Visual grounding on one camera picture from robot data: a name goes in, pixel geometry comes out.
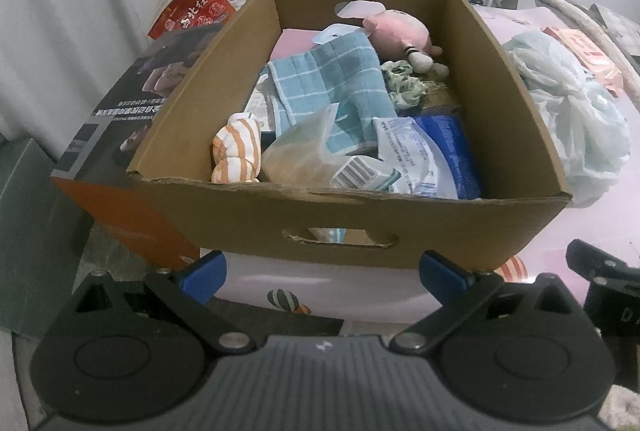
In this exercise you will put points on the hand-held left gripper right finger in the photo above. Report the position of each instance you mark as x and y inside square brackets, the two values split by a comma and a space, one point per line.
[442, 276]

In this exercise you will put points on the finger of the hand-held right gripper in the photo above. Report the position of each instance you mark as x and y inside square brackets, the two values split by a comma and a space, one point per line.
[592, 263]

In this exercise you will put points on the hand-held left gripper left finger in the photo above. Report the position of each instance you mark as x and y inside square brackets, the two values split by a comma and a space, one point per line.
[206, 273]

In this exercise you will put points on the cardboard box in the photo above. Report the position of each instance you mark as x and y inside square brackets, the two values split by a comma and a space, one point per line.
[350, 221]

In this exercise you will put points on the green scrunchie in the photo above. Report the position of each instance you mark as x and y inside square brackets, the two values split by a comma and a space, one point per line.
[402, 86]

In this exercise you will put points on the blue checked towel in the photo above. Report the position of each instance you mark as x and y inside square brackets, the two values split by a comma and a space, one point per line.
[330, 81]

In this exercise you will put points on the pink plush toy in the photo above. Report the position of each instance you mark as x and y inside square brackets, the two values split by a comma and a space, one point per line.
[395, 28]

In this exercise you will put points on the dark blue plastic packet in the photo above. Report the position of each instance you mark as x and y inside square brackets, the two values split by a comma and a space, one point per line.
[461, 151]

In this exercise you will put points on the orange striped white sock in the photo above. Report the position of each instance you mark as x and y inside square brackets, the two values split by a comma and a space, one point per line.
[235, 146]

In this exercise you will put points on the blue striped clear packet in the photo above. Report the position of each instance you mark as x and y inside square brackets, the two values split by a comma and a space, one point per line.
[400, 146]

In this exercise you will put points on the brownish translucent bag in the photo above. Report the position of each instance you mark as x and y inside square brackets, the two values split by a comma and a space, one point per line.
[300, 156]

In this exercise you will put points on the white plastic bag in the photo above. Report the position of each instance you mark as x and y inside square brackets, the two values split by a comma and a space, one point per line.
[565, 111]

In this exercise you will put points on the red white wipes packet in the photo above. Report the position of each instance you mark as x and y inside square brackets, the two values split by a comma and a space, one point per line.
[595, 56]

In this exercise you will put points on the pink flat box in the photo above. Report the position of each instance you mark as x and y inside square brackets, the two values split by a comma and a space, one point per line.
[295, 43]

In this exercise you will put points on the red snack packet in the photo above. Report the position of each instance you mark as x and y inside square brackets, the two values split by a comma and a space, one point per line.
[190, 11]

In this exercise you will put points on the white curtain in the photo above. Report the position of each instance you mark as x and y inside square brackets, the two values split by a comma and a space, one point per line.
[75, 36]

